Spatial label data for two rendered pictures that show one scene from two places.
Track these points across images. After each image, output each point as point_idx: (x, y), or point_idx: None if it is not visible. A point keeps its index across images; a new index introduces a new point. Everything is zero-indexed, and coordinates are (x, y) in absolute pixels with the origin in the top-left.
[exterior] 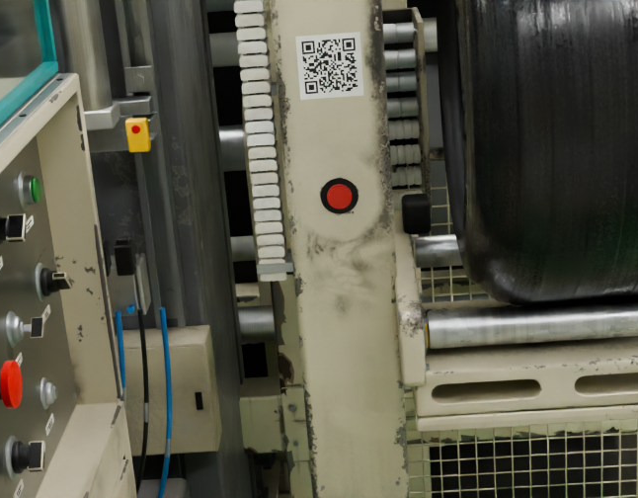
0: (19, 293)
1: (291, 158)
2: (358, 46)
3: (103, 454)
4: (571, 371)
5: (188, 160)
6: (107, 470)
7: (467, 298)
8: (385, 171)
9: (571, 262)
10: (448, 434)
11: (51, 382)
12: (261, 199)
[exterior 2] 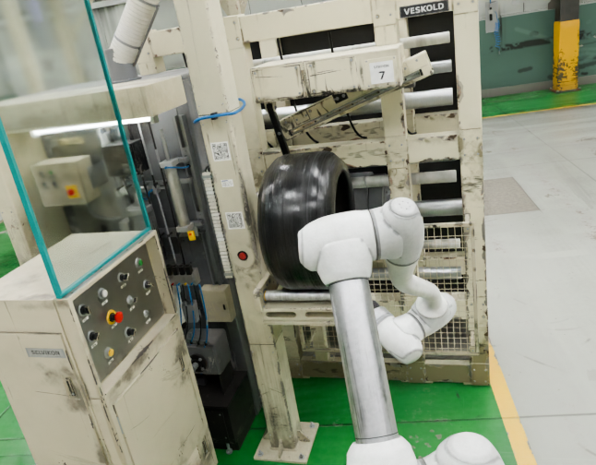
0: (134, 290)
1: (228, 244)
2: (242, 215)
3: (162, 328)
4: (303, 310)
5: None
6: (164, 333)
7: None
8: (254, 249)
9: (292, 281)
10: None
11: (149, 310)
12: (222, 255)
